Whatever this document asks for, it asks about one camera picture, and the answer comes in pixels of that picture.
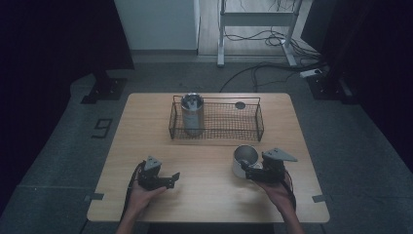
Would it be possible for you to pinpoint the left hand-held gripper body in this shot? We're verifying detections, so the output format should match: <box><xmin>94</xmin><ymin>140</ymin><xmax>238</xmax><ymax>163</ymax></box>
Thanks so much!
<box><xmin>136</xmin><ymin>155</ymin><xmax>168</xmax><ymax>192</ymax></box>

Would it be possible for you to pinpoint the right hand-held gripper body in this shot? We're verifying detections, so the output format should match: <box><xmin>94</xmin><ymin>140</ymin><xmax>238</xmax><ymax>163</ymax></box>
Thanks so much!
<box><xmin>254</xmin><ymin>147</ymin><xmax>299</xmax><ymax>183</ymax></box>

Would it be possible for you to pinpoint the white mug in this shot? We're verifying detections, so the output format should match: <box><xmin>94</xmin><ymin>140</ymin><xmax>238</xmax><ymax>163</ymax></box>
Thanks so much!
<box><xmin>232</xmin><ymin>144</ymin><xmax>265</xmax><ymax>179</ymax></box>

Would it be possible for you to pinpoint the black wire mesh basket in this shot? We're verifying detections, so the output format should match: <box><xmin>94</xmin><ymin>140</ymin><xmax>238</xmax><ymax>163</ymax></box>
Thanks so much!
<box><xmin>168</xmin><ymin>95</ymin><xmax>265</xmax><ymax>143</ymax></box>

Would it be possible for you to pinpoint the stainless steel tumbler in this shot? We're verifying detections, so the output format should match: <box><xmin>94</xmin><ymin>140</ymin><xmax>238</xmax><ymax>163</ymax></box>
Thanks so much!
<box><xmin>179</xmin><ymin>93</ymin><xmax>206</xmax><ymax>137</ymax></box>

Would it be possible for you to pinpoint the person's right hand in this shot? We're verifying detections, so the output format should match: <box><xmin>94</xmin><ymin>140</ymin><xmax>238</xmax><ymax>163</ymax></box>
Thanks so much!
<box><xmin>255</xmin><ymin>171</ymin><xmax>297</xmax><ymax>216</ymax></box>

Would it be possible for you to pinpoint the person's left hand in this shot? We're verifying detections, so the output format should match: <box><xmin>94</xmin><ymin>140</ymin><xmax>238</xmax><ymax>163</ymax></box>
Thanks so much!
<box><xmin>127</xmin><ymin>175</ymin><xmax>169</xmax><ymax>220</ymax></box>

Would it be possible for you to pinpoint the black stand base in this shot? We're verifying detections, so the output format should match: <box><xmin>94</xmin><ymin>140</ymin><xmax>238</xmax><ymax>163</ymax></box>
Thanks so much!
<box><xmin>306</xmin><ymin>72</ymin><xmax>357</xmax><ymax>105</ymax></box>
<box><xmin>80</xmin><ymin>71</ymin><xmax>129</xmax><ymax>105</ymax></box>

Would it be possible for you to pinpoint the white power strip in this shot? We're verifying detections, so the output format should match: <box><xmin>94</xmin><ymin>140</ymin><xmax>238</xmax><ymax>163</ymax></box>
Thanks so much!
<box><xmin>299</xmin><ymin>67</ymin><xmax>323</xmax><ymax>79</ymax></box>

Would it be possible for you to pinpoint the white cabinet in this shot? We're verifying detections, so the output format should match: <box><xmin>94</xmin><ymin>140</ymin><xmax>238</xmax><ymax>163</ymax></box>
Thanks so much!
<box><xmin>113</xmin><ymin>0</ymin><xmax>202</xmax><ymax>52</ymax></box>

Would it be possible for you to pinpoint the dark curtain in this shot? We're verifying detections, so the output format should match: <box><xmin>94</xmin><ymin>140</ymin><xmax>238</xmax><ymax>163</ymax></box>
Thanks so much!
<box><xmin>0</xmin><ymin>0</ymin><xmax>135</xmax><ymax>209</ymax></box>
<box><xmin>300</xmin><ymin>0</ymin><xmax>413</xmax><ymax>170</ymax></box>

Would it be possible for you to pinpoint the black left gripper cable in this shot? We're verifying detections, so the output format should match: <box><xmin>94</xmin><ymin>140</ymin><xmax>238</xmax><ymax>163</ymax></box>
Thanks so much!
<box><xmin>120</xmin><ymin>160</ymin><xmax>147</xmax><ymax>226</ymax></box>

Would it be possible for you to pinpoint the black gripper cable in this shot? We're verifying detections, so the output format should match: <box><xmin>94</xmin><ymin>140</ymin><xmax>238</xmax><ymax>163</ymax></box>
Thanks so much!
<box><xmin>282</xmin><ymin>174</ymin><xmax>298</xmax><ymax>213</ymax></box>
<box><xmin>120</xmin><ymin>160</ymin><xmax>147</xmax><ymax>226</ymax></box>

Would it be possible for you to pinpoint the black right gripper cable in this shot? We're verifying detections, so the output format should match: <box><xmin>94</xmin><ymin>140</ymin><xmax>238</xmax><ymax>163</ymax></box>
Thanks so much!
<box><xmin>282</xmin><ymin>174</ymin><xmax>298</xmax><ymax>213</ymax></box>

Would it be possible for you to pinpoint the thin black floor cable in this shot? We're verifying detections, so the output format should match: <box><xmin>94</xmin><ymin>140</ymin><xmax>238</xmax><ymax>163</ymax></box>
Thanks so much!
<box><xmin>251</xmin><ymin>66</ymin><xmax>299</xmax><ymax>94</ymax></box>

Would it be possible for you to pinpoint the long black floor cable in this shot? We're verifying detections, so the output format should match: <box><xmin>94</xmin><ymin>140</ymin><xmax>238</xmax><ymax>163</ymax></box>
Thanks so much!
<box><xmin>218</xmin><ymin>60</ymin><xmax>329</xmax><ymax>94</ymax></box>

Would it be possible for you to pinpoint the tangle of black cables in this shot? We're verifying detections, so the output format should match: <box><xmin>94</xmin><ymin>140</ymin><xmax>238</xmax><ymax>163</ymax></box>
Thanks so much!
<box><xmin>223</xmin><ymin>28</ymin><xmax>323</xmax><ymax>62</ymax></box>

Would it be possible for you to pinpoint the white desk frame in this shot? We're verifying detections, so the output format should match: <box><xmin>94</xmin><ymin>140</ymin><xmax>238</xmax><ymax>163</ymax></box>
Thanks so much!
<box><xmin>216</xmin><ymin>0</ymin><xmax>305</xmax><ymax>68</ymax></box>

